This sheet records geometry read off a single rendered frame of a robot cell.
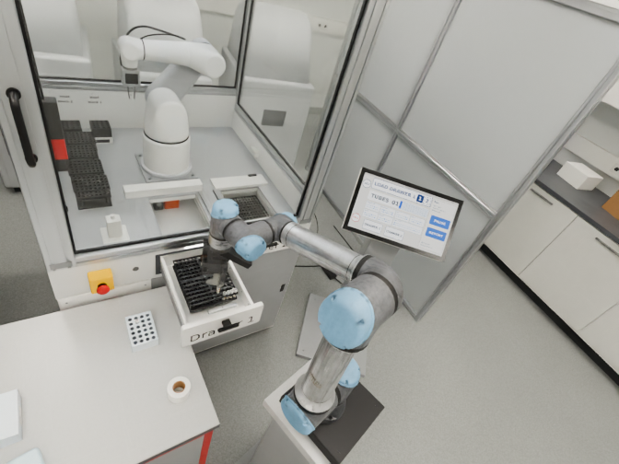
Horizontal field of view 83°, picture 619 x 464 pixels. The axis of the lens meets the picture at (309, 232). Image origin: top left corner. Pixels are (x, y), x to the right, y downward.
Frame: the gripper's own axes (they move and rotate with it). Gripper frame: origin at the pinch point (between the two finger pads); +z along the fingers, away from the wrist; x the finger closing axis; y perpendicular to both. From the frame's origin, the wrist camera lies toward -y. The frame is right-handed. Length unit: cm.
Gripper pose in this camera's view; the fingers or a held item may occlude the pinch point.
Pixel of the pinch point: (221, 284)
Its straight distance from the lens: 128.1
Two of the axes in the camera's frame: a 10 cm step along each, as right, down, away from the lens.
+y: -9.5, -0.6, -3.1
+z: -2.6, 7.3, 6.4
